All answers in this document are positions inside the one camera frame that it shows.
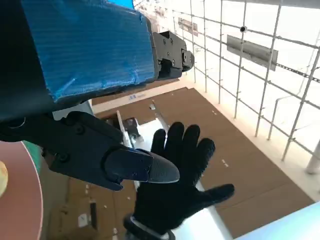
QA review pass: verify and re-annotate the round pale bread bun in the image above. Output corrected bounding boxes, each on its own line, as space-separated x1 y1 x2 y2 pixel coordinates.
0 159 9 199

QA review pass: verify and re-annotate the green cutting mat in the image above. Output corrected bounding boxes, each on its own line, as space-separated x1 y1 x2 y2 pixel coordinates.
22 140 43 174

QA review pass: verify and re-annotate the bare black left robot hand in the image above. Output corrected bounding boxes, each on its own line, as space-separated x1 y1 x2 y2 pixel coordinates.
0 0 195 192

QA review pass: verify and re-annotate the grey ceiling light panel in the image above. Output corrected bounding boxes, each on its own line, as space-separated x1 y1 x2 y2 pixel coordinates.
177 17 200 37
226 34 279 72

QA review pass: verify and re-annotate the black ceiling chain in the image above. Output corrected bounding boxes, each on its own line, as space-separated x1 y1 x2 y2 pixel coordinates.
275 63 320 84

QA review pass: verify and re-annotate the pink bowl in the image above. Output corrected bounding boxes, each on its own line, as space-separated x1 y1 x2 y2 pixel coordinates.
0 140 44 240

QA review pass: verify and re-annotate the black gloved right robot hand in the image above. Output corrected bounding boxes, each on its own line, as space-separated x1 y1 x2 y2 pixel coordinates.
133 121 235 235

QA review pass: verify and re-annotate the white ceiling pipe grid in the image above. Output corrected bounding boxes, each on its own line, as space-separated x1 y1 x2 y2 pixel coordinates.
171 0 320 175

